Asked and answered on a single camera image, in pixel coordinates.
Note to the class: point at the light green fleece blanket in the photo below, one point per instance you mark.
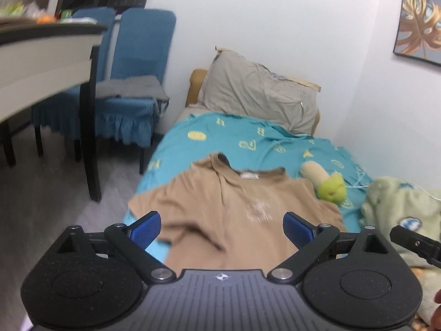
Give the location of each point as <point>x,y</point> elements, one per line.
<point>396,203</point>

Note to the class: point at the tan t-shirt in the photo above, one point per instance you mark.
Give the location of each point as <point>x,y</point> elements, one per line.
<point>220,207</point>

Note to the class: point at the green packet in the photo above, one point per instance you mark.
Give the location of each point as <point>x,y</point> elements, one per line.
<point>65,13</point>

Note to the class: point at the person's right hand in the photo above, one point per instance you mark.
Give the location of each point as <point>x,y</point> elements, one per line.
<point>437,312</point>

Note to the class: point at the beige pillow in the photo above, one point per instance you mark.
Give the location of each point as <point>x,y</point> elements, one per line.
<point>255,89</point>

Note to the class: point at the blue covered chair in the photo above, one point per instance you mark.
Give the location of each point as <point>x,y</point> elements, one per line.
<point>141,48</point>
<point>105,58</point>

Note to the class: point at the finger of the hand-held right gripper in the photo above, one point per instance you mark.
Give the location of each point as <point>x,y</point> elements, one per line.
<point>413,243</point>

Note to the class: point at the clear plastic bag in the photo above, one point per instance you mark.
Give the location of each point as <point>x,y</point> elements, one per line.
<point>15,5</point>

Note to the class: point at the gold leaf wall picture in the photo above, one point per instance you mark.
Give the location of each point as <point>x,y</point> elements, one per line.
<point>418,24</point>

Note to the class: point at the white table with black legs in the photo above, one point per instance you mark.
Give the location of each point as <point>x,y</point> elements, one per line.
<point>44,62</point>

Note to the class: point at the orange fruit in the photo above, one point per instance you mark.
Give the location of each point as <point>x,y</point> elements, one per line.
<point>45,19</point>

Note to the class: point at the teal printed bed sheet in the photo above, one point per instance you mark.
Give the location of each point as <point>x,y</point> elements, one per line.
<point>224,138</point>

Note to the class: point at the tan bed cushion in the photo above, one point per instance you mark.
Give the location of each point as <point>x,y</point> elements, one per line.
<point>195,86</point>

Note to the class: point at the green and beige plush toy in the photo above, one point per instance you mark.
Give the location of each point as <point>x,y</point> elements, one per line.
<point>330,188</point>

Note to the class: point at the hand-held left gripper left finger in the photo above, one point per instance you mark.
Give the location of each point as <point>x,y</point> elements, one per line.
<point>148,228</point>

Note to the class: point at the grey folded cloth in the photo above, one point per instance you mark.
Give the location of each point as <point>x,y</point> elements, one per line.
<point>137,88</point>

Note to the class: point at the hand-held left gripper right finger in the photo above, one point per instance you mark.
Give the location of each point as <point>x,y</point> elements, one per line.
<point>297,229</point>

